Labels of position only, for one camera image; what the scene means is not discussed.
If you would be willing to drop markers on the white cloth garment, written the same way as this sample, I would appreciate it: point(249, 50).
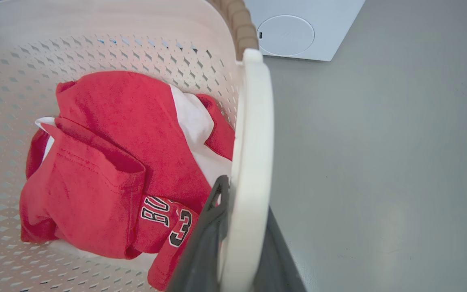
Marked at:
point(195, 121)

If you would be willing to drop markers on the red basketball jersey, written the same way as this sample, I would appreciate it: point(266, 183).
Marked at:
point(108, 170)

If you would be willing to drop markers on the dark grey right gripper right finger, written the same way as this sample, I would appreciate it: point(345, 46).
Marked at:
point(276, 263)

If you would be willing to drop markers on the white washing machine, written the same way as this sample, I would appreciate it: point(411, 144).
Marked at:
point(298, 28)

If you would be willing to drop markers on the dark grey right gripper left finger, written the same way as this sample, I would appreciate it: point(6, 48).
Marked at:
point(201, 255)

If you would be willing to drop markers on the white perforated plastic laundry basket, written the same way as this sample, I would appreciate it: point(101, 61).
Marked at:
point(14, 81)

